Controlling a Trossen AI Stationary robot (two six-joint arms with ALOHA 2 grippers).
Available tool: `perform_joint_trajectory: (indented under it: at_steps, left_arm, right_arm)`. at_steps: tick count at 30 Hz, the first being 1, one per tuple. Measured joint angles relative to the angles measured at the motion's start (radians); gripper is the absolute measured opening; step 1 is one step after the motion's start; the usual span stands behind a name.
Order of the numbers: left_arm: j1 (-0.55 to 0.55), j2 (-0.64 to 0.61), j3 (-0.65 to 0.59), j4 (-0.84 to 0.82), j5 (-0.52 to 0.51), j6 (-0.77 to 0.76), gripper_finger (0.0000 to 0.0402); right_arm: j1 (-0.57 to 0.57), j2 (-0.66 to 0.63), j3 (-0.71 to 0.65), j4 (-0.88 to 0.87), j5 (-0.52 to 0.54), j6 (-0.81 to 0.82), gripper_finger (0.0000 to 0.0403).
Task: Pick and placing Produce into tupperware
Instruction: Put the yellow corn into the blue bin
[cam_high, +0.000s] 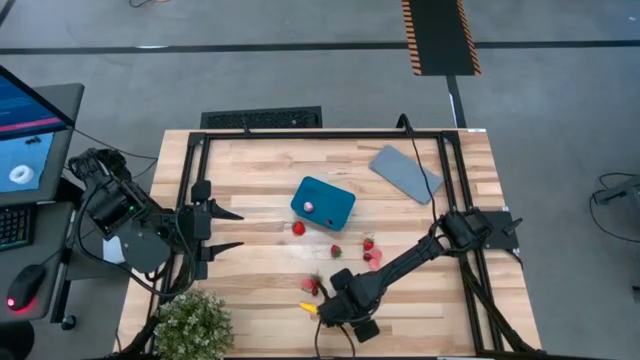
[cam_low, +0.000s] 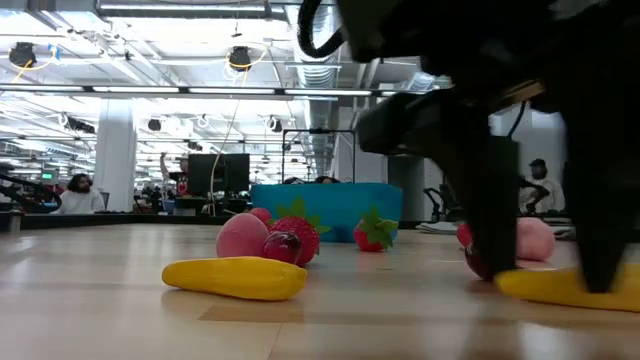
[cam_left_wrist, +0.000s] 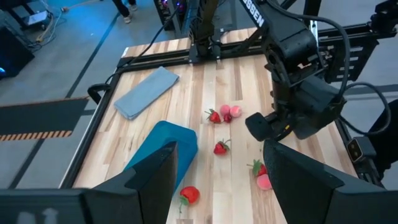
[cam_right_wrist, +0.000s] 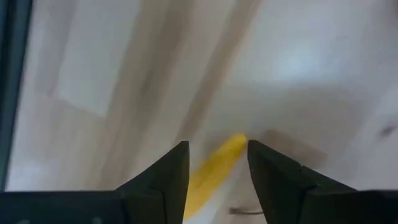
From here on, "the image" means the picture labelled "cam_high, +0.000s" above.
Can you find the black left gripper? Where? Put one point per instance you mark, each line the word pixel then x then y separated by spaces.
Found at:
pixel 201 225

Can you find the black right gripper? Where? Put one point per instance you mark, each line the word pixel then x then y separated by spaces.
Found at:
pixel 360 310

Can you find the yellow toy banana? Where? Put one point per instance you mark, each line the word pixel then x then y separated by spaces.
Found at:
pixel 307 307

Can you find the pink toy peach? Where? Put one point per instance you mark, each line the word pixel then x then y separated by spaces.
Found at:
pixel 376 254
pixel 306 284
pixel 374 265
pixel 308 206

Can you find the teal plastic tupperware container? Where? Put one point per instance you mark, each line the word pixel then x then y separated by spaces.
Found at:
pixel 325 197

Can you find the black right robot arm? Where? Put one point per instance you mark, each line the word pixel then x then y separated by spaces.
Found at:
pixel 405 260

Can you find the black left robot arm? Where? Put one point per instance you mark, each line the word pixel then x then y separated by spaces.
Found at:
pixel 112 205

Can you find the artificial green potted plant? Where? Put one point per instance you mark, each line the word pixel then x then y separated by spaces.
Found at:
pixel 192 325

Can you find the white box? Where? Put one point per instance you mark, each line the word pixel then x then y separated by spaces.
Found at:
pixel 112 252

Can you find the grey folded cloth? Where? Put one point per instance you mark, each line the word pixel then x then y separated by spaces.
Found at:
pixel 405 173

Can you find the grey computer desk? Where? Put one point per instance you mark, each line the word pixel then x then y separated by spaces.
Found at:
pixel 47 240

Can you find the black desk caster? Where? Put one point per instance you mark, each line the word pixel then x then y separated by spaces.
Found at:
pixel 68 322

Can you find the black computer mouse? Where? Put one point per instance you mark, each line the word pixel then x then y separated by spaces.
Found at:
pixel 25 285

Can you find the black keyboard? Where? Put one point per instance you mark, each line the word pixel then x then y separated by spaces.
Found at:
pixel 15 227

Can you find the computer monitor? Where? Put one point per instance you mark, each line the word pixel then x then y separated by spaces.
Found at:
pixel 30 150

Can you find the black chair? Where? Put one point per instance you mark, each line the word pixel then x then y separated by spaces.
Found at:
pixel 12 342

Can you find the black mat with orange stripes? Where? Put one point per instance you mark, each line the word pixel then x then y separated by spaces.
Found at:
pixel 440 35

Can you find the grey floor stand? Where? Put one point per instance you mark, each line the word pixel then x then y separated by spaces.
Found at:
pixel 622 191

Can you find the black aluminium table frame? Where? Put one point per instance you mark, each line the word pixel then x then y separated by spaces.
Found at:
pixel 325 135

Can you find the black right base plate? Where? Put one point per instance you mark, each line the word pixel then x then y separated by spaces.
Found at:
pixel 500 235

